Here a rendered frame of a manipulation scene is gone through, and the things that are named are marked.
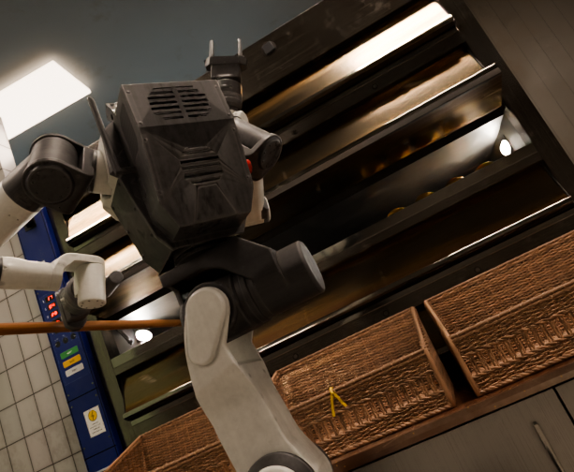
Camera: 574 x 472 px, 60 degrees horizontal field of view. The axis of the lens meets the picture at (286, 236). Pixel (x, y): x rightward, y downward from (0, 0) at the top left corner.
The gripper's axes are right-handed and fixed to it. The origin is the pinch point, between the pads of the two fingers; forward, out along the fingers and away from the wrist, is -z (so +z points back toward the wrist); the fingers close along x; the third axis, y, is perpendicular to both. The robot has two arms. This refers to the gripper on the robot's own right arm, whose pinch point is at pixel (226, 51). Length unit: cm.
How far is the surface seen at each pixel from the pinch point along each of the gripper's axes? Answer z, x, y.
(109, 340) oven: 87, 62, 74
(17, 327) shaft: 78, 51, -13
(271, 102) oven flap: -7, -10, 56
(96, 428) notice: 120, 63, 67
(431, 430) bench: 104, -48, -16
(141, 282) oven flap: 64, 43, 59
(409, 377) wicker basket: 94, -46, -10
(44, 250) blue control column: 47, 92, 77
